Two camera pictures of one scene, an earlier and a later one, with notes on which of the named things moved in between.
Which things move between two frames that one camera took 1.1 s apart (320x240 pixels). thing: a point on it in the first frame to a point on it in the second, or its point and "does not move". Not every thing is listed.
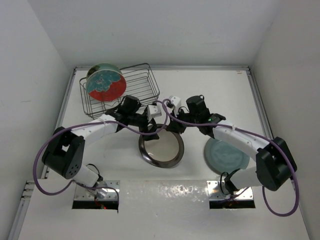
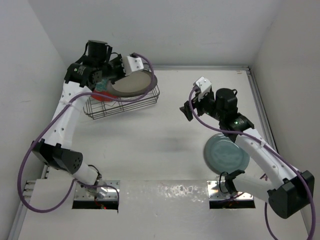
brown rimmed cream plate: (166, 152) to (136, 84)
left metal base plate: (102, 190) does not move
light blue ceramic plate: (224, 158) does not move
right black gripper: (174, 124) to (210, 95)
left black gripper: (152, 128) to (118, 60)
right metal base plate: (215, 193) does not move
